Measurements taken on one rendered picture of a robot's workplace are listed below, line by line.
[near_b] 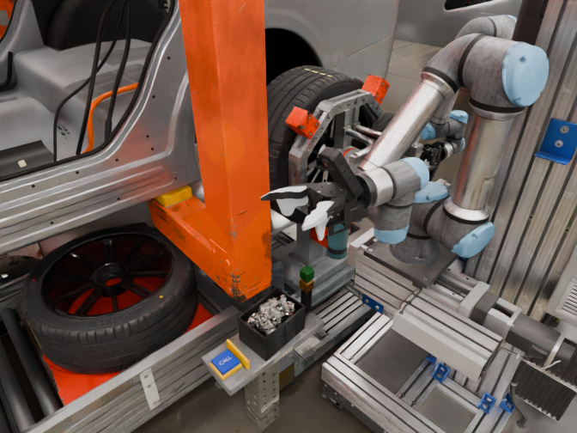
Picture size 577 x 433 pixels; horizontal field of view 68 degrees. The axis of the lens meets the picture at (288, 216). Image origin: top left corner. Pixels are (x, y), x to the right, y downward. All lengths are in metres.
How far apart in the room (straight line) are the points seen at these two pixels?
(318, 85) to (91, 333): 1.21
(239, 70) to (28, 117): 1.43
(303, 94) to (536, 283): 0.99
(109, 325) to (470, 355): 1.17
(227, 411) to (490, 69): 1.57
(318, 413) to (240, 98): 1.31
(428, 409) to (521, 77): 1.21
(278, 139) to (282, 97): 0.18
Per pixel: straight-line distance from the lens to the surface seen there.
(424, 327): 1.29
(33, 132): 2.38
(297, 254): 2.23
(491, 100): 1.02
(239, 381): 1.47
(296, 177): 1.61
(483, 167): 1.10
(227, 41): 1.15
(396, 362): 1.86
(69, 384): 1.86
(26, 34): 3.31
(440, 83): 1.07
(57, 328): 1.73
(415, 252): 1.32
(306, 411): 1.94
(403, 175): 0.90
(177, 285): 1.73
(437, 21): 4.11
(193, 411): 1.98
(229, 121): 1.20
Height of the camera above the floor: 1.66
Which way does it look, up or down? 34 degrees down
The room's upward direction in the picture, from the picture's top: straight up
